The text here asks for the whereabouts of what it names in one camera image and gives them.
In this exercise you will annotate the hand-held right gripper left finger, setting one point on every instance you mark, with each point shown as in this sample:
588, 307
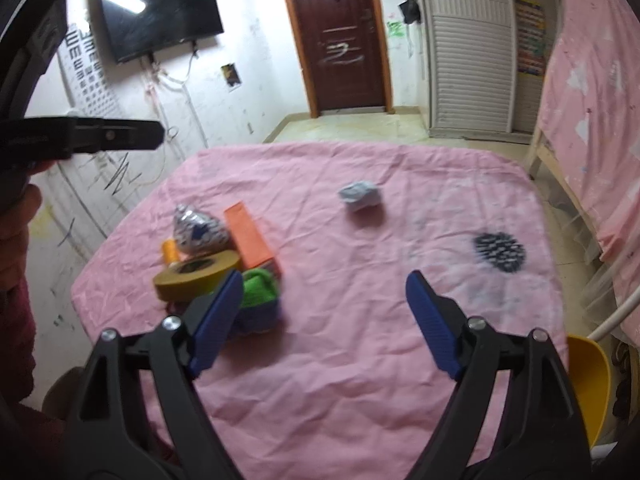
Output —
217, 320

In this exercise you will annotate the wooden bed frame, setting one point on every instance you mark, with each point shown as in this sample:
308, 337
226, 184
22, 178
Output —
555, 170

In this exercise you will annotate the yellow tape roll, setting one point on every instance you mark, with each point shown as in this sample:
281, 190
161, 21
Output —
190, 277

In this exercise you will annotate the white cartoon printed plastic bag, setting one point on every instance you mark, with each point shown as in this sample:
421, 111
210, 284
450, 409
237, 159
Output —
197, 230

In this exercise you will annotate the dark brown wooden door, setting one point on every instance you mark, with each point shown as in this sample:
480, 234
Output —
340, 35

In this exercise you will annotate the green cloth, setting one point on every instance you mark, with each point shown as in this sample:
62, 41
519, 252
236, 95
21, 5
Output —
259, 287

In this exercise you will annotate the small black hanging handbag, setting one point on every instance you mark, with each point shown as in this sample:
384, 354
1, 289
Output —
408, 11

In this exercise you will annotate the white louvered wardrobe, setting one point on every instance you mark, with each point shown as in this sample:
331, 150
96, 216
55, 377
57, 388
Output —
470, 50

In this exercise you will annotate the pink printed curtain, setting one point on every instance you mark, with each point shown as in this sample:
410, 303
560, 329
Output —
595, 110

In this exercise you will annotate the eye chart wall poster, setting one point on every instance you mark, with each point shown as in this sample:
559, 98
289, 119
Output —
87, 75

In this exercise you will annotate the person's left hand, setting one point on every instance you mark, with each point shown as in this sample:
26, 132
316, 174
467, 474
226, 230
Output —
20, 225

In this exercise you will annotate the blue cloth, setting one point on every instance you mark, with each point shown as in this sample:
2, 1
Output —
257, 317

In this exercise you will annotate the pink tablecloth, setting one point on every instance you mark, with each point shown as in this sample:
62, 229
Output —
325, 385

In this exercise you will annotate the grey paper ball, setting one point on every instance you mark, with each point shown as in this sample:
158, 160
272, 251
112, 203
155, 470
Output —
360, 196

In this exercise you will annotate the orange thread spool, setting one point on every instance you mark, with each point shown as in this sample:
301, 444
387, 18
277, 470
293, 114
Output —
170, 254

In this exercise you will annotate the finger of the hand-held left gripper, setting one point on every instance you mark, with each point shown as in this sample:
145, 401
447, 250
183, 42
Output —
42, 25
115, 135

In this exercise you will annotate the long orange box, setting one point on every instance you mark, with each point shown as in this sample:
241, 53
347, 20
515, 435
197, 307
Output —
250, 240

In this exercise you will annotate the person's dark red clothing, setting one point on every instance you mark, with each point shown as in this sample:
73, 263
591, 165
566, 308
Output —
20, 360

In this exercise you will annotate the black wall television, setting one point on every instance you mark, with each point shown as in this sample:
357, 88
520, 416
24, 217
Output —
160, 15

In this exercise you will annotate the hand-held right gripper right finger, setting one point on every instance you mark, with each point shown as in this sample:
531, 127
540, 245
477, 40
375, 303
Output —
430, 320

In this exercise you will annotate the colourful grid poster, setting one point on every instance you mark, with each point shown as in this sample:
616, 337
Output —
531, 37

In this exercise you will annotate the white metal chair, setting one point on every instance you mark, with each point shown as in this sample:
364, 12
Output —
620, 312

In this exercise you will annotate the broken wall socket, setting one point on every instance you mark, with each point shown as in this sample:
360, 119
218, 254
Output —
231, 77

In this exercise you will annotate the yellow chair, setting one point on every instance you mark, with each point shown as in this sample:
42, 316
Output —
590, 390

